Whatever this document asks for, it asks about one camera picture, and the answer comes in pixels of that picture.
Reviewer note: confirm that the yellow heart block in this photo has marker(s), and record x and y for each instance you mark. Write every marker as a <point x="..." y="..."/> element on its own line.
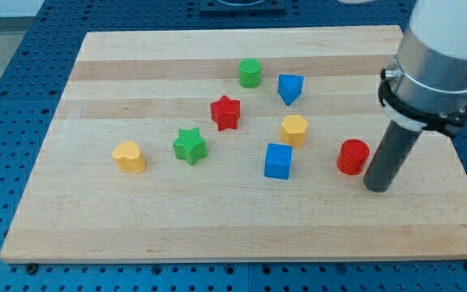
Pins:
<point x="128" y="157"/>

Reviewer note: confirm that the yellow pentagon block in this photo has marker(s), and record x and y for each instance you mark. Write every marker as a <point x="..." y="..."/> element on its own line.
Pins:
<point x="293" y="130"/>

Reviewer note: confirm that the red star block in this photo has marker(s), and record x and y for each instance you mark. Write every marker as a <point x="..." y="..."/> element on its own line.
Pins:
<point x="226" y="112"/>

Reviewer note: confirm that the blue cube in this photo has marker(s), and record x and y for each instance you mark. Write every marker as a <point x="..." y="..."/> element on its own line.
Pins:
<point x="277" y="163"/>

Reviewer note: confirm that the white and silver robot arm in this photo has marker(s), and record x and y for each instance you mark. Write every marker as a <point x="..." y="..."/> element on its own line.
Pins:
<point x="425" y="86"/>

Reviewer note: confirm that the green star block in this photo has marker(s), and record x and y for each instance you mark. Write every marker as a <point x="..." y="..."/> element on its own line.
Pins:
<point x="190" y="146"/>

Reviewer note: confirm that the green cylinder block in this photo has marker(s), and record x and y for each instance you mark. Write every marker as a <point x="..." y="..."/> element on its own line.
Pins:
<point x="249" y="73"/>

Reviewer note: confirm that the red cylinder block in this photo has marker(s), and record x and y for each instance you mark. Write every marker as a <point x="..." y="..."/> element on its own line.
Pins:
<point x="352" y="157"/>

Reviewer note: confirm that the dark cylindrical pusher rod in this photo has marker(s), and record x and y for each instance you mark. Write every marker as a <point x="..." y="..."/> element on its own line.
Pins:
<point x="395" y="146"/>

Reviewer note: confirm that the blue triangular prism block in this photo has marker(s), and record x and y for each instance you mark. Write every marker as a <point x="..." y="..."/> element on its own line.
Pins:
<point x="290" y="88"/>

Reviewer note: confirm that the light wooden board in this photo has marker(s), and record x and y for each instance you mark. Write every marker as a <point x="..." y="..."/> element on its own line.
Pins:
<point x="78" y="207"/>

